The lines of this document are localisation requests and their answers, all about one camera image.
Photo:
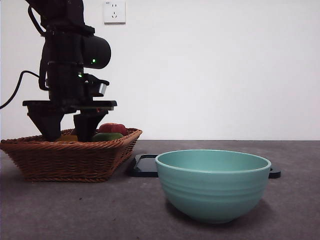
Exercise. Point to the white wall socket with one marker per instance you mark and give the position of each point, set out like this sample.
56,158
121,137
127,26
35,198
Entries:
115,12

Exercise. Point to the teal ribbed bowl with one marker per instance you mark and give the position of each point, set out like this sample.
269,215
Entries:
212,195

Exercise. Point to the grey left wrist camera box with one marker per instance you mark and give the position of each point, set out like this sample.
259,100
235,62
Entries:
101,88

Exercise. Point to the black rectangular tray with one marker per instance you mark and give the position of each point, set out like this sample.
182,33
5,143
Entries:
145,167

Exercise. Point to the brown kiwi fruit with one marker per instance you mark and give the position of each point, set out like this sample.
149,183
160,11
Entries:
68,138

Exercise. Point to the brown wicker basket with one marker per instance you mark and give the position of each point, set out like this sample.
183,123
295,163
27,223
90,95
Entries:
65,160

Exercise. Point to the green avocado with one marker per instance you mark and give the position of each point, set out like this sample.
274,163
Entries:
107,137

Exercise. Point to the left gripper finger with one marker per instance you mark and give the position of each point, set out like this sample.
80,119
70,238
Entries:
50,125
86,125

